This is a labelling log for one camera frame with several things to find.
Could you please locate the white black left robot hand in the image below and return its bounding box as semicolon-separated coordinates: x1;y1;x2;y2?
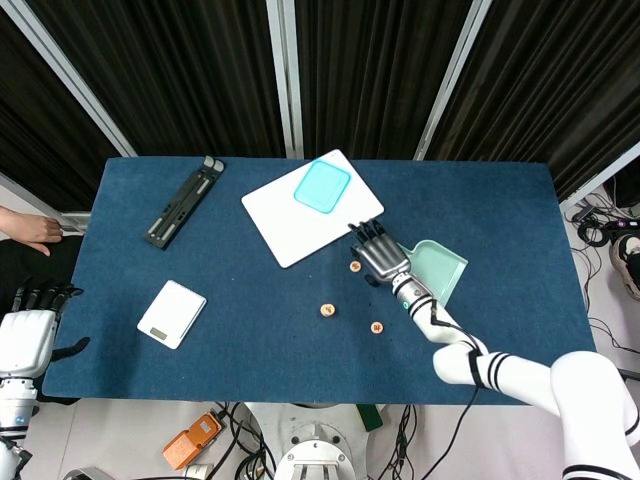
0;282;91;380

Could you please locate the bystander bare hand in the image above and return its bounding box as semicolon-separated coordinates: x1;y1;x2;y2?
17;212;65;258

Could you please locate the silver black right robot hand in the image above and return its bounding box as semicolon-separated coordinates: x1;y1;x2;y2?
348;218;412;287

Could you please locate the white silver robot base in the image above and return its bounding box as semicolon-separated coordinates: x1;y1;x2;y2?
244;402;386;480

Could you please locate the bystander bare forearm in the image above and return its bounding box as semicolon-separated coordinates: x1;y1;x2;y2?
0;206;24;235

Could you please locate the bystander black trouser leg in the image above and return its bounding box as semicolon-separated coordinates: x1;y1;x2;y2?
0;234;84;314

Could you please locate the mint green plastic dustpan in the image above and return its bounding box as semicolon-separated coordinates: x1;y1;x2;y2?
397;239;470;305

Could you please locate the translucent teal plastic lid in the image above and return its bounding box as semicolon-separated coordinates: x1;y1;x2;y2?
292;158;351;216

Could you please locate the black pleated curtain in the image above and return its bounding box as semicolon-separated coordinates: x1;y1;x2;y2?
429;0;640;201
27;0;289;159
292;0;474;161
0;0;126;214

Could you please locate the white board with black edge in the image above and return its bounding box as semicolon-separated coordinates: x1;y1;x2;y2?
240;148;386;270

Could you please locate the black folding laptop stand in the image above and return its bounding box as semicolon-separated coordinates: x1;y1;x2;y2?
144;155;227;250

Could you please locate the silver floor object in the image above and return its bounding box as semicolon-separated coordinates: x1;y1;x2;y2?
62;466;109;480

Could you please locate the white silver kitchen scale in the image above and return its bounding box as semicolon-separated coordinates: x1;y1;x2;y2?
136;279;208;351

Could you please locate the blue felt table cloth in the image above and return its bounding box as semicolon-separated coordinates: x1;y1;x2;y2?
41;157;597;406

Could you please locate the dark green block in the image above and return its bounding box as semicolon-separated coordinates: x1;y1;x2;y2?
355;403;385;432

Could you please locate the orange box on floor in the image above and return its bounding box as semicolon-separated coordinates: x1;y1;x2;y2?
162;412;224;471

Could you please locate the black white sneaker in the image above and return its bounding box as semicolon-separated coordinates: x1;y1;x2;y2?
610;233;640;301

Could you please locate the black device on floor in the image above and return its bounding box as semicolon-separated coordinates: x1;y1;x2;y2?
602;174;640;210

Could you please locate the grey white frame post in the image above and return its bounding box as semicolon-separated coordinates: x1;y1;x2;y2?
558;142;640;209
0;172;92;234
2;0;139;159
413;0;494;161
266;0;305;160

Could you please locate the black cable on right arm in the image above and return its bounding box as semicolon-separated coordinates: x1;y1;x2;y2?
427;298;489;451

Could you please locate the black floor cable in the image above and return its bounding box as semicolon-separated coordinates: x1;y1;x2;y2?
387;403;419;480
564;199;640;361
214;402;276;480

